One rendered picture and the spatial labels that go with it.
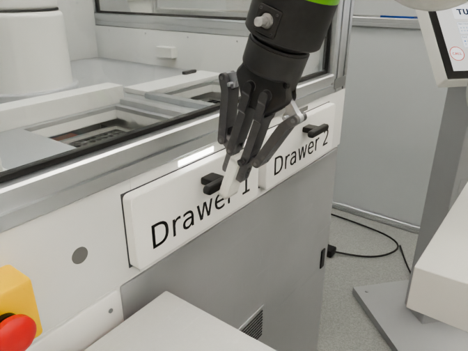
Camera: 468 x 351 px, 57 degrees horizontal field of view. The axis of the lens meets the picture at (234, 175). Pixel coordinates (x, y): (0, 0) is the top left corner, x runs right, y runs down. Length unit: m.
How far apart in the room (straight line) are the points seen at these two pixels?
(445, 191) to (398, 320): 0.53
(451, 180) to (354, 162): 0.98
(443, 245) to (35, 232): 0.54
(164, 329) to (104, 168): 0.22
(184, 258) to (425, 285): 0.35
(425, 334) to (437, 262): 1.12
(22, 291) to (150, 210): 0.19
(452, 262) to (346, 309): 1.21
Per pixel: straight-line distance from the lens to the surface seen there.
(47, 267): 0.54
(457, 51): 1.27
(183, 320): 0.61
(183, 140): 0.63
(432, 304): 0.66
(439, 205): 1.58
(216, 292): 0.82
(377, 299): 1.86
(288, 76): 0.51
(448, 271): 0.64
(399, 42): 2.22
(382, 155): 2.34
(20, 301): 0.48
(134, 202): 0.56
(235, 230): 0.80
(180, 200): 0.62
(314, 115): 0.93
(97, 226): 0.56
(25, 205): 0.49
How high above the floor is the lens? 1.17
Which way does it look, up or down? 24 degrees down
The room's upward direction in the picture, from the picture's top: straight up
